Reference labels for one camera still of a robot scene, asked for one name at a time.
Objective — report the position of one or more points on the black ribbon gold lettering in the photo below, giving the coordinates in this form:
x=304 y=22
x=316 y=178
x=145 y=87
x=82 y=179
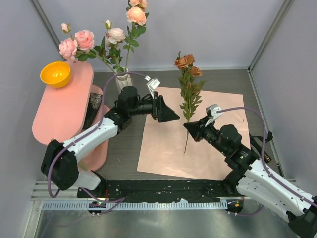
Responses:
x=256 y=143

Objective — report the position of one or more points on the pale pink rose stem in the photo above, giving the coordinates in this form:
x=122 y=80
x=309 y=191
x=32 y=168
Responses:
x=111 y=52

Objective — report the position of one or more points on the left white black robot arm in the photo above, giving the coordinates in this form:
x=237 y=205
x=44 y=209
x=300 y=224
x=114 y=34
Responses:
x=60 y=163

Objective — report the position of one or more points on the peach rose stem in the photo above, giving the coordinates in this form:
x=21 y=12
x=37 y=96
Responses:
x=137 y=16

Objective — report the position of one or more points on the slotted white cable duct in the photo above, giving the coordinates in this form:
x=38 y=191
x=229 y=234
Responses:
x=89 y=205

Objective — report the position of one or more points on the red leafy flower stem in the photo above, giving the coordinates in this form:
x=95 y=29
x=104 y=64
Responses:
x=190 y=89

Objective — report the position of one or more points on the pink tiered wooden shelf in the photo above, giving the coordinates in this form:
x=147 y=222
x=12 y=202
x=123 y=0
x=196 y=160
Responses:
x=62 y=111

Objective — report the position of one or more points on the white ribbed ceramic vase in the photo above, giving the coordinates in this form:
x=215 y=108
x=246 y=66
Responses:
x=122 y=80

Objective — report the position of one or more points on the black mounting base plate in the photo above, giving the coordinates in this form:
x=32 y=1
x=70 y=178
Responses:
x=166 y=191

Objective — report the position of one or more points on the orange plastic bowl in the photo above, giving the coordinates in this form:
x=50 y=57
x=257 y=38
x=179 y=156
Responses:
x=56 y=74

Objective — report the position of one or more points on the pink rose bud stem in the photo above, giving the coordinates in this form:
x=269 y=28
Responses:
x=81 y=46

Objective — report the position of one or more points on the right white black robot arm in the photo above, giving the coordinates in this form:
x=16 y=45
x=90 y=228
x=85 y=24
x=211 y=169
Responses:
x=252 y=179

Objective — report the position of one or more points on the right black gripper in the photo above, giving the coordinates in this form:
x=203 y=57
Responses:
x=196 y=129

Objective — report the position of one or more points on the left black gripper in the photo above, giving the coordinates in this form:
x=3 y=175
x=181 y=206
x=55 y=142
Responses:
x=160 y=111

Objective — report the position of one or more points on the pink flower bouquet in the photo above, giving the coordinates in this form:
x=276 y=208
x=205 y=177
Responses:
x=166 y=148

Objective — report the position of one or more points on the black patterned box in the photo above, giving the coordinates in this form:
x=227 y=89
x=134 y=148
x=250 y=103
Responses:
x=92 y=109

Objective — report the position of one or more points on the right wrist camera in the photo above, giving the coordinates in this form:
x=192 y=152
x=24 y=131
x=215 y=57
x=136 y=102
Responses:
x=213 y=113

